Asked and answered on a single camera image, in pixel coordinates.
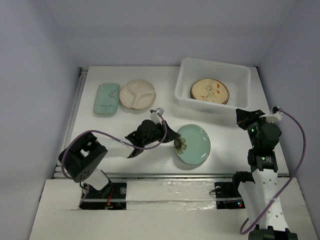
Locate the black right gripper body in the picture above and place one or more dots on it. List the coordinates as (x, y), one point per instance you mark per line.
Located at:
(252, 123)

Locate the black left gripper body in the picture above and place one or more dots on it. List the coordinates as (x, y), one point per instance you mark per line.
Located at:
(158, 134)

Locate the cream divided dish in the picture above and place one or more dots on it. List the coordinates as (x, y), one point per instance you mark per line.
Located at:
(137, 94)

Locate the light green round plate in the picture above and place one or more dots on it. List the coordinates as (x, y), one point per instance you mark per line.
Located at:
(193, 145)

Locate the red plate with teal flower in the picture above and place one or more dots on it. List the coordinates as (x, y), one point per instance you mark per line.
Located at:
(227, 94)

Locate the beige bird painted plate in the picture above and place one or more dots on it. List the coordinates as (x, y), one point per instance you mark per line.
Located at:
(209, 90)

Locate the brown rimmed cream plate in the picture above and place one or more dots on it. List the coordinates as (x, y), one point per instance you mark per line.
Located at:
(191, 93)

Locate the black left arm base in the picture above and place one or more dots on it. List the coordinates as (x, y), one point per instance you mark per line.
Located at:
(111, 197)

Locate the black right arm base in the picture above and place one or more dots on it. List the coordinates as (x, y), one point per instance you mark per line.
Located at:
(227, 194)

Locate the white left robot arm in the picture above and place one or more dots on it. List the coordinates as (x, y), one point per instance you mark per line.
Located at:
(81, 158)

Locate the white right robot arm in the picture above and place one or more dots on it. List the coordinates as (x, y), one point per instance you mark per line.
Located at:
(259, 187)

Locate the white plastic bin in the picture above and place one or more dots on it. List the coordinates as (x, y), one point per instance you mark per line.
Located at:
(237, 78)

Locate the light green rectangular dish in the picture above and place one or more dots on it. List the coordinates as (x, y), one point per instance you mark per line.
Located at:
(107, 99)

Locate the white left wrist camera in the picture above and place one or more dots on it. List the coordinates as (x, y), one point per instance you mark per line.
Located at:
(156, 115)

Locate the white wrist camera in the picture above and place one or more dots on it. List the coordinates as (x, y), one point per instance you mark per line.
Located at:
(275, 115)
(156, 115)

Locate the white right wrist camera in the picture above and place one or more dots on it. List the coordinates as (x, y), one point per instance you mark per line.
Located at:
(275, 115)

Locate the aluminium frame rail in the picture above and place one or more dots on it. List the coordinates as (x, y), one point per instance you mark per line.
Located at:
(82, 71)

